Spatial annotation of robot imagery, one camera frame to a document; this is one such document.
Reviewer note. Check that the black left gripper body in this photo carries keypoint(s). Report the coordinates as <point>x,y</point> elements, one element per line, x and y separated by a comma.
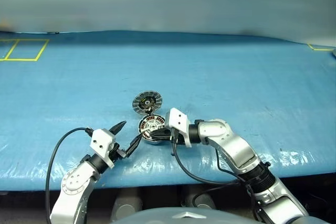
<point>119,152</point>

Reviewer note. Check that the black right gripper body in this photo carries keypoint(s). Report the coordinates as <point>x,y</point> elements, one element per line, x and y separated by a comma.
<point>174,138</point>

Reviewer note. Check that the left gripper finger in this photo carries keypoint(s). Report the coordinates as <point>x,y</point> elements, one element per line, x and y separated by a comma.
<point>118,128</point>
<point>134,145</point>

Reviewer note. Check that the motor housing with copper windings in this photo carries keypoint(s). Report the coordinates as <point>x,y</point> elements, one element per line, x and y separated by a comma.
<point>154,142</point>

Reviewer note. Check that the silver spoked rotor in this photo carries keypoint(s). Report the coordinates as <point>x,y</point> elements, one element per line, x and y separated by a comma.
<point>147,126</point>

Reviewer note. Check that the round hinged motor lid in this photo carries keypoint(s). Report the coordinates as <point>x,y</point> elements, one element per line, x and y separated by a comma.
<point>155,98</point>

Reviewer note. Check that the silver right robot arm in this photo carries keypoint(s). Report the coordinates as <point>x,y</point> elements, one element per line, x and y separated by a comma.
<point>236,148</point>

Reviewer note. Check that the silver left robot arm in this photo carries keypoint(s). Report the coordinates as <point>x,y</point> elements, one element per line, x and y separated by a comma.
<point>73,182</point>

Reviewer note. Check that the grey rounded shape under table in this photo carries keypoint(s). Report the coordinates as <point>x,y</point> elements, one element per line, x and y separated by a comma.
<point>199,199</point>
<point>126,203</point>

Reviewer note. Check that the grey robot torso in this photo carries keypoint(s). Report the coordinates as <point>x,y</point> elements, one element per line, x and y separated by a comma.
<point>170,216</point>

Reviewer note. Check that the blue table cover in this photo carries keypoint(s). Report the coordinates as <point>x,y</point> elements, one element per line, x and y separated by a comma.
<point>210,64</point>

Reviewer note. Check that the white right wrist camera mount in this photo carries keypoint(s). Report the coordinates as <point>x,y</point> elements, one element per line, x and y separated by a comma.
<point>178,123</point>

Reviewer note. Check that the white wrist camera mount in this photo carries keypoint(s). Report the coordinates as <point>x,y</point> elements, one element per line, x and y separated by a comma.
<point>178,123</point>
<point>101,141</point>

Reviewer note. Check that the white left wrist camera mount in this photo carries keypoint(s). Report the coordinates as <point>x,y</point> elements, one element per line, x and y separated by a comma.
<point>101,141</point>

